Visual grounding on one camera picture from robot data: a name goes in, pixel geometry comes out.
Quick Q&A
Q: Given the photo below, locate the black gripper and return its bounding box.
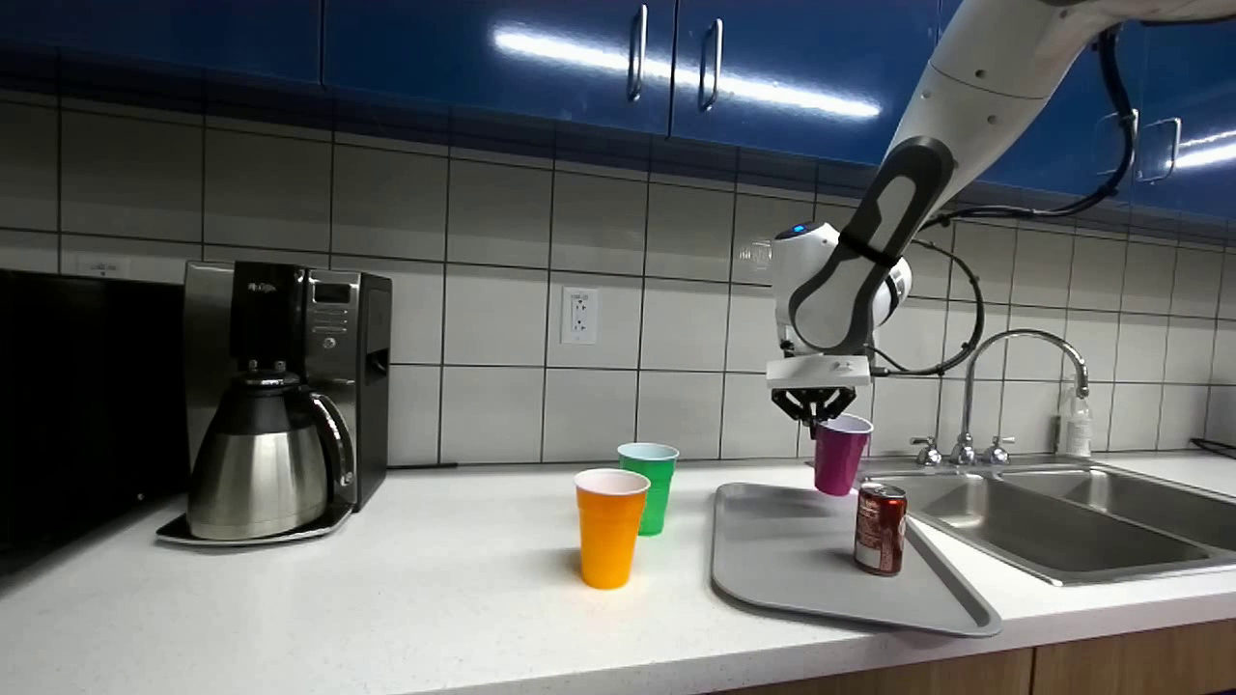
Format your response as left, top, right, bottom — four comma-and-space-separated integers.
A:
773, 384, 866, 430

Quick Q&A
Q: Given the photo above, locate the purple plastic cup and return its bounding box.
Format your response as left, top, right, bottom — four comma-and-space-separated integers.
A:
812, 413, 876, 499

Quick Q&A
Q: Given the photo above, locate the green plastic cup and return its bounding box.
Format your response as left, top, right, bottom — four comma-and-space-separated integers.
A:
614, 440, 684, 539

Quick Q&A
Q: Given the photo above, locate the orange plastic cup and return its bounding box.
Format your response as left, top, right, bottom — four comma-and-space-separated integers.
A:
571, 468, 652, 596

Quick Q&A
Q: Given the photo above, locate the grey plastic tray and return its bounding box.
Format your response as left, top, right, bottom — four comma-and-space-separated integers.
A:
705, 480, 1004, 640

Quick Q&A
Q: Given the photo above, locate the red soda can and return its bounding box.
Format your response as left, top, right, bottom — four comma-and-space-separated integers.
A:
851, 480, 911, 578

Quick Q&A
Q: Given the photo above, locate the chrome gooseneck faucet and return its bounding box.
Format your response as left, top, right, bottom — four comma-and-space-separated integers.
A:
957, 324, 1093, 468

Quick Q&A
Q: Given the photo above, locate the clear soap bottle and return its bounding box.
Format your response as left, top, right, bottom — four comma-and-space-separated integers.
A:
1053, 384, 1095, 463

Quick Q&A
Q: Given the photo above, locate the stainless steel double sink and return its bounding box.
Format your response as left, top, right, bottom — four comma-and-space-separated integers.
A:
884, 459, 1236, 592

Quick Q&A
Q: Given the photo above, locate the wooden base cabinet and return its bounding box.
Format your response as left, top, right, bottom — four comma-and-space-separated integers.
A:
731, 613, 1236, 695

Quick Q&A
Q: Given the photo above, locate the black steel coffee maker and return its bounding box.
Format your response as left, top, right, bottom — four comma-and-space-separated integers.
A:
155, 260, 395, 552

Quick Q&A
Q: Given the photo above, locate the steel coffee carafe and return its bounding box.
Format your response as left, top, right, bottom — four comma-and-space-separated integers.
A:
184, 373, 355, 539

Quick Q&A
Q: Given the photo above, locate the black microwave oven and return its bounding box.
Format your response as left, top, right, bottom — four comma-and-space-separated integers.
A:
0, 265, 194, 575

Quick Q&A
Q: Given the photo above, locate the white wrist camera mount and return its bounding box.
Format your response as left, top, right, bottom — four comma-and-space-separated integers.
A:
764, 354, 876, 395

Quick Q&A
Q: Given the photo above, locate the white wall power outlet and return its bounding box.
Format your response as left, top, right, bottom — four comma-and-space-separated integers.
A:
554, 283, 605, 346

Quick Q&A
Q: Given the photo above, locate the silver cabinet door handle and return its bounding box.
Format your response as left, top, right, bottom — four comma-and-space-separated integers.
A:
1142, 112, 1181, 187
625, 0, 652, 108
693, 13, 731, 117
1118, 106, 1148, 183

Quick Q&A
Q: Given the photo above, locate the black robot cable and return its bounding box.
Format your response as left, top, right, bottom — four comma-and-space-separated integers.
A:
867, 13, 1236, 384

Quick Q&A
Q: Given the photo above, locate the blue wall cabinet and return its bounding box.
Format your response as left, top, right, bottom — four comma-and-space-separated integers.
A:
0, 0, 1236, 229

